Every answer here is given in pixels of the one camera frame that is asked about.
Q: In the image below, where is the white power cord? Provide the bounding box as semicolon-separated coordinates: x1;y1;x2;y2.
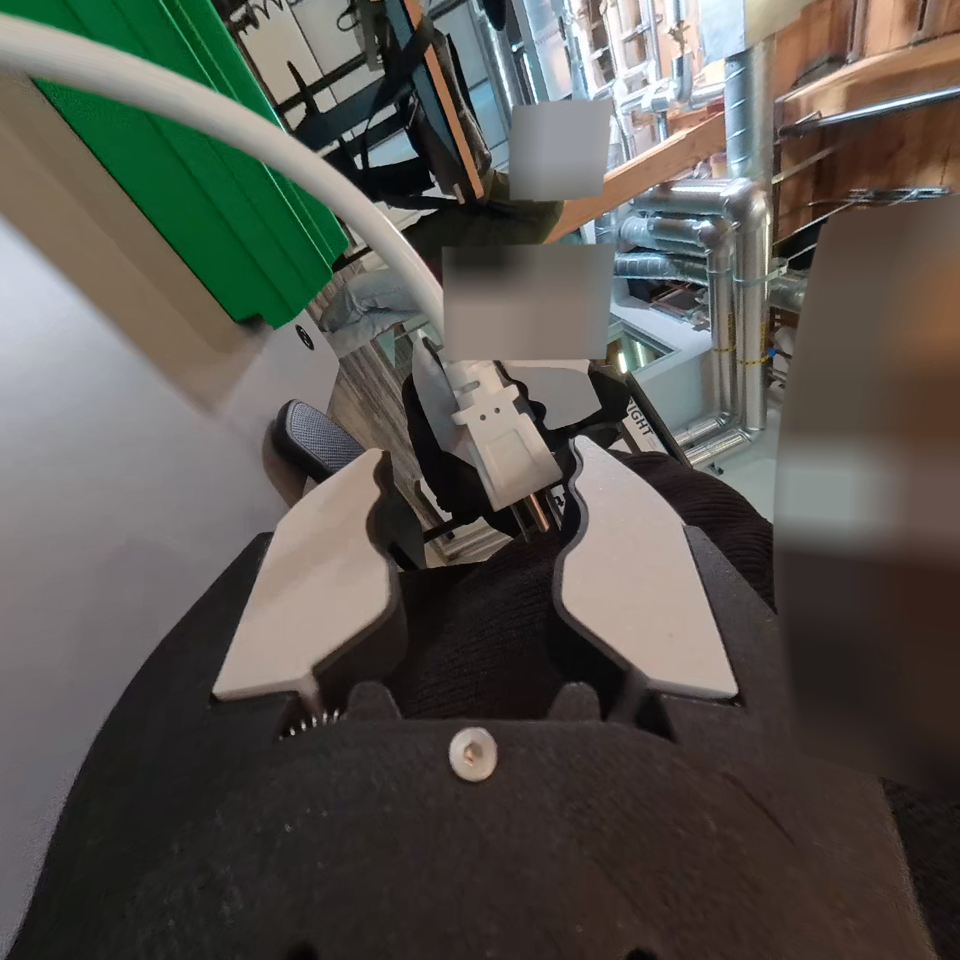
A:
0;13;562;543

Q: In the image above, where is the green plastic bin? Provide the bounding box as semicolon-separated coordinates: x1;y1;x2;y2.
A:
30;0;351;331

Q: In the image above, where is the grey desk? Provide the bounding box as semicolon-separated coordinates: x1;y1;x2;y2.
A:
0;71;339;864

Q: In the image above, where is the black office chair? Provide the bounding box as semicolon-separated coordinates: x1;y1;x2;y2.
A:
261;399;370;515

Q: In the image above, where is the person's torso in black sweater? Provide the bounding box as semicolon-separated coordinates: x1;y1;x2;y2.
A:
881;776;960;960

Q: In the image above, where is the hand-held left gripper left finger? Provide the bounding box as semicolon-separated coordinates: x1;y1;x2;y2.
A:
212;448;411;703

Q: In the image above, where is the silver ventilation duct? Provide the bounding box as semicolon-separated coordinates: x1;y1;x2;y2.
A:
480;0;785;470

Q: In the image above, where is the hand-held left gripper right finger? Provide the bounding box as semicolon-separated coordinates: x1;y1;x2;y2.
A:
552;435;741;702

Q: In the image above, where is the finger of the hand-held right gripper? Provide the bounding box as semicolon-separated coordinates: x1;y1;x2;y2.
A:
412;339;470;450
516;362;606;430

